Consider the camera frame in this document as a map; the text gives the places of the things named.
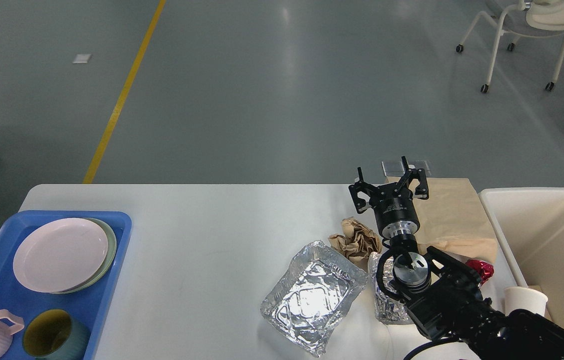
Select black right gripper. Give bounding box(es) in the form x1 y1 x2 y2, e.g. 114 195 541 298
349 156 429 239

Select brown paper bag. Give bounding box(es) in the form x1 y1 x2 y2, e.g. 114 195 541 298
413 177 499 265

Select pink plate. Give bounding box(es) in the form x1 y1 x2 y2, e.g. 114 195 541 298
12 218 108 293

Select dark teal mug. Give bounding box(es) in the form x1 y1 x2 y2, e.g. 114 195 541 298
23 309 90 360

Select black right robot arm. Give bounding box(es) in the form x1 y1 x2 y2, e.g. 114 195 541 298
349 156 564 360

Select floor outlet plates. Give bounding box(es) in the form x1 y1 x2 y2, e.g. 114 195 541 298
382 159 432 178

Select crumpled brown paper ball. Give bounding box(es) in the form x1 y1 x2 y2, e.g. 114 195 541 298
328 217 382 271

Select small foil tray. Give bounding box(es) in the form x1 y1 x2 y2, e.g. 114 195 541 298
368 251 414 325

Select red foil wrapper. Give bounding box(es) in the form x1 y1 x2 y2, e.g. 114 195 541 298
465 259 495 287

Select large foil tray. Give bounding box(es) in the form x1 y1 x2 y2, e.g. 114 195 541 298
260 241 368 358

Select white paper cup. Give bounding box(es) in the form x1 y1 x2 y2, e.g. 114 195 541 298
504 286 548 317

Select beige plastic bin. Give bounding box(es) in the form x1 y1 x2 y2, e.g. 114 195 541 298
480 187 564 328

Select white chair right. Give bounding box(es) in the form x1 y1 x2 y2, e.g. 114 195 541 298
456 0 564 94

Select green plate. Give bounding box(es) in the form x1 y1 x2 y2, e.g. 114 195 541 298
54 218 117 295

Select white paper on floor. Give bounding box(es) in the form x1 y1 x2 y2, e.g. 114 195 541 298
72 54 92 64

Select blue plastic tray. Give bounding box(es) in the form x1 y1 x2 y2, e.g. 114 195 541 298
0 210 132 360

